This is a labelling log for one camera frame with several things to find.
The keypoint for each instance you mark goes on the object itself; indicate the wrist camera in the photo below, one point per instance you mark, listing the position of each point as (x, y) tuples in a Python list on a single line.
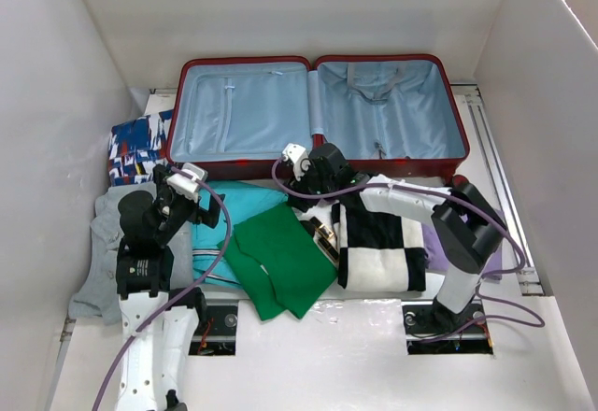
[(297, 157), (184, 181)]

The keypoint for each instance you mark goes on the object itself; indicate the red open suitcase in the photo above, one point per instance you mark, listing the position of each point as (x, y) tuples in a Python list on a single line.
[(389, 114)]

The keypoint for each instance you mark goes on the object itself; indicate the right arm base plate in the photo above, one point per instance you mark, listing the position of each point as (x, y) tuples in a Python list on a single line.
[(426, 335)]

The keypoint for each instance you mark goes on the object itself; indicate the green t-shirt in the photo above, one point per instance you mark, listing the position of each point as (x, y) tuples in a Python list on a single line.
[(278, 264)]

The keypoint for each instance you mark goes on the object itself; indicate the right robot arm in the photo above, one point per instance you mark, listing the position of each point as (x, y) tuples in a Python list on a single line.
[(468, 227)]

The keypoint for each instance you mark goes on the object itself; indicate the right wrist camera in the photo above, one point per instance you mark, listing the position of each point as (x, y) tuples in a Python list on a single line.
[(297, 157)]

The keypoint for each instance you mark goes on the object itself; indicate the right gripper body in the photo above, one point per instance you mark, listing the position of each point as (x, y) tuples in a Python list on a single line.
[(312, 181)]

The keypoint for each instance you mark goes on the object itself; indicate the black white checkered blanket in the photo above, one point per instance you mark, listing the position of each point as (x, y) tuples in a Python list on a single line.
[(378, 252)]

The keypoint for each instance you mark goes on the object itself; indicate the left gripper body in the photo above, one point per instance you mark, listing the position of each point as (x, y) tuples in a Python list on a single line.
[(177, 209)]

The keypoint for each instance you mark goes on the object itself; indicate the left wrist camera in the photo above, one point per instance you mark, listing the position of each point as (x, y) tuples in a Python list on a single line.
[(184, 181)]

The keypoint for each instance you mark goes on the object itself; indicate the purple t-shirt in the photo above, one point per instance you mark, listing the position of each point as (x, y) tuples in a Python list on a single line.
[(437, 262)]

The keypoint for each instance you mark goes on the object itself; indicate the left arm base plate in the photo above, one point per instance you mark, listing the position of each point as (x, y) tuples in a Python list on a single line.
[(216, 333)]

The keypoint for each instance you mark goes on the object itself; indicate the blue white patterned garment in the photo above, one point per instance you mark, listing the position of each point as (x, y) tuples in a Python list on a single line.
[(136, 147)]

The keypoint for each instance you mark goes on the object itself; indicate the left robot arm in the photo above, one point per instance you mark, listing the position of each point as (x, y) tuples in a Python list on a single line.
[(158, 320)]

